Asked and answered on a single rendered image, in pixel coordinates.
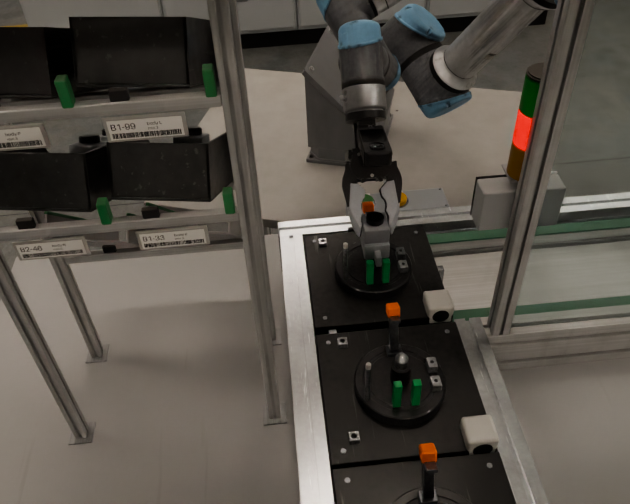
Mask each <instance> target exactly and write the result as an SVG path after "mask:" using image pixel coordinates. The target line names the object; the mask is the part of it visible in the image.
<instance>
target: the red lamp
mask: <svg viewBox="0 0 630 504"><path fill-rule="evenodd" d="M531 123H532V118H529V117H527V116H525V115H524V114H522V113H521V112H520V110H518V115H517V120H516V125H515V130H514V134H513V143H514V145H515V146H516V147H517V148H519V149H521V150H524V151H525V150H526V146H527V141H528V137H529V132H530V128H531Z"/></svg>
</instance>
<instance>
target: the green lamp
mask: <svg viewBox="0 0 630 504"><path fill-rule="evenodd" d="M539 87H540V83H538V82H535V81H533V80H531V79H530V78H529V77H528V76H527V74H526V75H525V80H524V85H523V90H522V95H521V100H520V105H519V110H520V112H521V113H522V114H524V115H525V116H527V117H529V118H533V114H534V109H535V105H536V100H537V96H538V91H539Z"/></svg>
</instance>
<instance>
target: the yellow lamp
mask: <svg viewBox="0 0 630 504"><path fill-rule="evenodd" d="M524 155H525V151H524V150H521V149H519V148H517V147H516V146H515V145H514V143H513V140H512V144H511V149H510V154H509V159H508V164H507V174H508V175H509V176H510V177H511V178H513V179H515V180H517V181H519V178H520V173H521V169H522V164H523V159H524Z"/></svg>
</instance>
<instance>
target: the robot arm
mask: <svg viewBox="0 0 630 504"><path fill-rule="evenodd" d="M400 1H402V0H316V3H317V6H318V7H319V9H320V11H321V13H322V15H323V18H324V20H325V22H327V24H328V25H329V27H330V29H331V31H332V32H333V34H334V36H335V38H336V39H337V41H338V43H339V45H338V49H339V59H338V66H339V70H340V72H341V85H342V94H343V95H340V96H339V101H344V103H343V109H344V113H345V123H346V124H352V128H353V130H354V143H355V148H352V150H348V151H347V152H346V153H345V161H346V165H345V172H344V175H343V177H342V190H343V193H344V197H345V200H346V204H347V210H348V214H349V218H350V221H351V225H352V227H353V229H354V231H355V233H356V234H357V236H358V237H361V233H362V226H363V225H362V221H361V216H362V214H363V211H362V207H361V205H362V201H363V200H364V198H365V189H363V188H362V187H361V186H360V185H359V184H358V182H361V183H364V182H366V181H376V182H378V181H379V182H382V181H383V180H385V179H386V181H383V182H384V184H383V185H382V187H381V188H380V189H379V192H380V196H381V198H382V199H383V200H384V202H385V213H386V215H387V221H388V224H389V228H390V235H391V234H393V232H394V229H395V227H396V224H397V220H398V214H399V207H400V201H401V192H402V177H401V173H400V171H399V169H398V167H397V161H392V154H393V153H392V149H391V146H390V143H389V141H388V138H387V136H386V133H385V130H384V128H383V126H382V125H378V126H376V122H381V121H384V120H386V111H385V110H386V109H387V103H386V95H387V93H388V91H389V90H390V89H392V88H393V87H394V86H395V85H396V84H397V82H398V80H399V78H400V75H401V77H402V78H403V80H404V82H405V83H406V85H407V87H408V88H409V90H410V92H411V94H412V95H413V97H414V99H415V101H416V102H417V104H418V107H419V108H420V109H421V111H422V112H423V114H424V115H425V116H426V117H427V118H436V117H439V116H441V115H444V114H446V113H448V112H450V111H452V110H454V109H456V108H458V107H460V106H462V105H463V104H465V103H467V102H468V101H469V100H471V98H472V94H471V91H469V89H470V88H471V87H472V86H473V85H474V84H475V82H476V78H477V72H479V71H480V70H481V69H482V68H483V67H484V66H485V65H486V64H487V63H488V62H489V61H490V60H491V59H493V58H494V57H495V56H496V55H497V54H498V53H499V52H500V51H501V50H502V49H503V48H504V47H506V46H507V45H508V44H509V43H510V42H511V41H512V40H513V39H514V38H515V37H516V36H517V35H518V34H520V33H521V32H522V31H523V30H524V29H525V28H526V27H527V26H528V25H529V24H530V23H531V22H533V21H534V20H535V19H536V18H537V17H538V16H539V15H540V14H541V13H542V12H543V11H544V10H546V9H547V10H555V9H556V7H557V3H558V0H493V1H492V2H491V3H490V4H489V5H488V6H487V7H486V8H485V9H484V10H483V11H482V12H481V13H480V14H479V15H478V16H477V17H476V18H475V19H474V21H473V22H472V23H471V24H470V25H469V26H468V27H467V28H466V29H465V30H464V31H463V32H462V33H461V34H460V35H459V36H458V37H457V38H456V39H455V40H454V41H453V43H452V44H451V45H442V44H441V42H442V41H443V40H444V38H445V31H444V29H443V27H442V25H441V24H440V23H439V21H438V20H437V19H436V18H435V17H434V16H433V15H432V14H431V13H430V12H429V11H427V10H426V9H425V8H423V7H421V6H420V5H417V4H408V5H406V6H405V7H403V8H402V9H401V10H400V11H399V12H396V13H395V14H394V16H393V17H392V18H391V19H390V20H389V21H388V22H386V23H385V24H384V25H383V26H382V27H381V28H380V25H379V23H377V22H376V21H373V20H372V19H373V18H375V17H376V16H378V15H379V14H381V13H382V12H384V11H385V10H387V9H389V8H390V7H392V6H394V5H395V4H397V3H399V2H400Z"/></svg>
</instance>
